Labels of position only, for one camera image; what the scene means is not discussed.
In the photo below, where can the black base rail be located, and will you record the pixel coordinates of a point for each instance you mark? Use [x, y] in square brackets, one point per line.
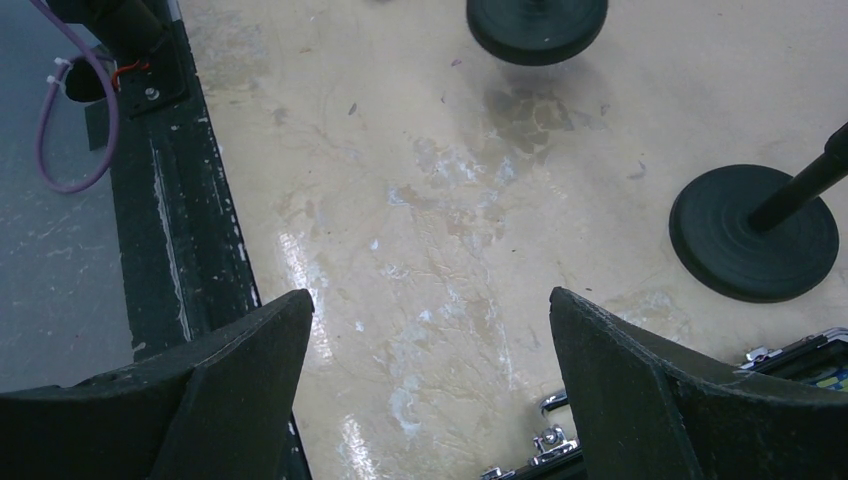
[185, 266]

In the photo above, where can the black round-base stand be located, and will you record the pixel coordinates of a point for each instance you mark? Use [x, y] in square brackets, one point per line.
[756, 234]
[535, 33]

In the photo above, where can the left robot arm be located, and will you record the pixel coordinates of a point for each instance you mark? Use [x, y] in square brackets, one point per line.
[128, 29]

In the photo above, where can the black poker chip case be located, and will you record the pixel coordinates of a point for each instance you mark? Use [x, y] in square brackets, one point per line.
[818, 360]

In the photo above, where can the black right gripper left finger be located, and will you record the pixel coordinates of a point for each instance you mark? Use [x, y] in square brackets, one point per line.
[218, 407]

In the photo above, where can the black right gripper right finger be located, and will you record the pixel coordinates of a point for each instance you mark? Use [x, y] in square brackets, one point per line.
[648, 408]

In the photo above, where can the black round-base stand front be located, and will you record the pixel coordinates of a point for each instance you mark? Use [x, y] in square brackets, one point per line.
[756, 234]

